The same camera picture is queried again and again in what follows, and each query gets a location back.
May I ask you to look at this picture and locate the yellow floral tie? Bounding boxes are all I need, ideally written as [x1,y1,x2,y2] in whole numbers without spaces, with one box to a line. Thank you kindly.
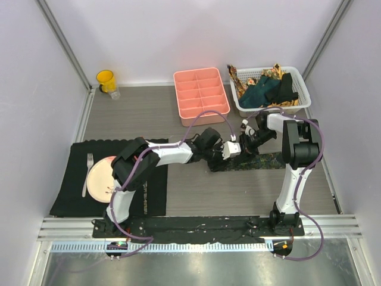
[227,64,298,108]

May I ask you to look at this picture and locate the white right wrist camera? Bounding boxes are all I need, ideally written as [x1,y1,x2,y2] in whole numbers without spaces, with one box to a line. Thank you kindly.
[240,119,256,136]

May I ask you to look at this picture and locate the dark patterned necktie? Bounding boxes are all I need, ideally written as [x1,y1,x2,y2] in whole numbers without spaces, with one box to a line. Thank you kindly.
[208,152,286,172]

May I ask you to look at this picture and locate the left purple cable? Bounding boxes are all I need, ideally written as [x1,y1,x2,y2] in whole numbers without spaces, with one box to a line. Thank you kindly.
[107,110,238,273]

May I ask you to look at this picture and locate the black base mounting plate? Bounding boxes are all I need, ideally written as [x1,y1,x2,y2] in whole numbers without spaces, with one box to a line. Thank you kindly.
[92,216,305,244]

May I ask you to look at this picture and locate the teal green tie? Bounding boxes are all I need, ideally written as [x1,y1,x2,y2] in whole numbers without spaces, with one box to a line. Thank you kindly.
[239,76,280,109]

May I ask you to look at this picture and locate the pink and cream plate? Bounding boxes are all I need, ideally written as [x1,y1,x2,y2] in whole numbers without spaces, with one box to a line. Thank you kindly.
[86,156,115,203]

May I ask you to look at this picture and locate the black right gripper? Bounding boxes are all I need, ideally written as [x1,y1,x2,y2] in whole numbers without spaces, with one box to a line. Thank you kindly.
[235,130,276,164]

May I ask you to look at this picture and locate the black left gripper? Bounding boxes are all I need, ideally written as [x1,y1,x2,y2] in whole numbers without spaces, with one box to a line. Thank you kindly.
[202,142,230,172]

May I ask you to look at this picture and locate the silver fork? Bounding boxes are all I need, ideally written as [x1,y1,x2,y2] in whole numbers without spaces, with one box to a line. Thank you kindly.
[82,153,94,197]

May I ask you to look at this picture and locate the black tie in basket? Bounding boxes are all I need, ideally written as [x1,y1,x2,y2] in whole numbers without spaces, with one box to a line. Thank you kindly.
[265,73,299,104]

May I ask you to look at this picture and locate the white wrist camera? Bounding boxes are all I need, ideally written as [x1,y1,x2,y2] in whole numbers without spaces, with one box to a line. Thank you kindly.
[240,119,256,136]
[222,141,241,160]

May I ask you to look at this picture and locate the yellow plastic cup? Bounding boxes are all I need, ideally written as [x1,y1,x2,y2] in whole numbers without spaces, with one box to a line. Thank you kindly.
[96,70,117,93]

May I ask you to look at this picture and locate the aluminium frame rail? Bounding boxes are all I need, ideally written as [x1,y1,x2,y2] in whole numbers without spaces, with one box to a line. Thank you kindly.
[38,214,362,253]

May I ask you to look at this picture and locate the knife with patterned handle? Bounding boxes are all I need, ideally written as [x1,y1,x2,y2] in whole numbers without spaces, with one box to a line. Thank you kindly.
[143,182,148,215]

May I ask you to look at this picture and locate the pink divided organizer tray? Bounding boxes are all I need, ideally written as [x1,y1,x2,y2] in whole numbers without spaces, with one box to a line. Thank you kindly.
[173,67,230,127]

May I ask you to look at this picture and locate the white plastic basket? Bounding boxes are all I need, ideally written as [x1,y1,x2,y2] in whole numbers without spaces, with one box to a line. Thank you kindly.
[227,64,311,117]

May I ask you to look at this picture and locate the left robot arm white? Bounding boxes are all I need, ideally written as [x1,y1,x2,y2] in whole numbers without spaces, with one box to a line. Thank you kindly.
[104,128,222,238]

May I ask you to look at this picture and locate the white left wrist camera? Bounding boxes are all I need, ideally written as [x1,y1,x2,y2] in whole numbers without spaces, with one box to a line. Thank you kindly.
[222,141,241,160]

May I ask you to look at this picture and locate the clear small glass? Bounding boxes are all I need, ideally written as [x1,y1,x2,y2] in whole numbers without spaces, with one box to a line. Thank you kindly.
[108,89,120,100]

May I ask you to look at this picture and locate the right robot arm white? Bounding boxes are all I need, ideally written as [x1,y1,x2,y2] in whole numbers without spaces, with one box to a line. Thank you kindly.
[240,111,324,235]

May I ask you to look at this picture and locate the black scalloped placemat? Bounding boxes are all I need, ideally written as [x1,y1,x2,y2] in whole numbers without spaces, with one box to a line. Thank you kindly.
[49,139,168,217]

